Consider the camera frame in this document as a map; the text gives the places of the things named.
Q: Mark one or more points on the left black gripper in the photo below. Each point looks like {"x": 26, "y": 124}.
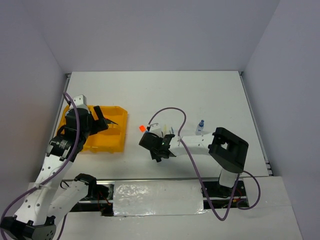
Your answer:
{"x": 100, "y": 124}

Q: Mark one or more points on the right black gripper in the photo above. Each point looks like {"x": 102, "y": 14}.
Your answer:
{"x": 153, "y": 154}

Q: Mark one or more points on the pink black highlighter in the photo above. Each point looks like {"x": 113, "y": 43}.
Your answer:
{"x": 109, "y": 122}

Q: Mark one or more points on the orange highlighter cap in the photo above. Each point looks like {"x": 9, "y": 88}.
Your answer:
{"x": 142, "y": 128}

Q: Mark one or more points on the orange black highlighter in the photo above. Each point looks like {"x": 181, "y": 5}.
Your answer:
{"x": 157, "y": 159}

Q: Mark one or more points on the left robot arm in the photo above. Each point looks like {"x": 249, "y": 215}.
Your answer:
{"x": 38, "y": 216}

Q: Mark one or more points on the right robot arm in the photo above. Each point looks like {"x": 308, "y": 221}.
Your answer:
{"x": 226, "y": 148}

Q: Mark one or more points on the orange plastic sorting tray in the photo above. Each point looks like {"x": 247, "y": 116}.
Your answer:
{"x": 111, "y": 140}

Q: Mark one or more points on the small clear spray bottle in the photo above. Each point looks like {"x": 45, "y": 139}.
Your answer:
{"x": 200, "y": 127}

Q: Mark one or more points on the silver foil covered plate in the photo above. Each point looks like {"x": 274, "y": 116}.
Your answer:
{"x": 157, "y": 198}

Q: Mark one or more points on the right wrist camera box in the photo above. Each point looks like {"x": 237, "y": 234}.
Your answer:
{"x": 155, "y": 128}

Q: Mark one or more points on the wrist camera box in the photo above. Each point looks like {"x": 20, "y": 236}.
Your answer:
{"x": 155, "y": 128}
{"x": 79, "y": 102}

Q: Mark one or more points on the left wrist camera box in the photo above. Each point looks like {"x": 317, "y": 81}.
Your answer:
{"x": 79, "y": 102}

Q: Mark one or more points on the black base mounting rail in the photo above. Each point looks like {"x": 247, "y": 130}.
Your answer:
{"x": 219, "y": 196}

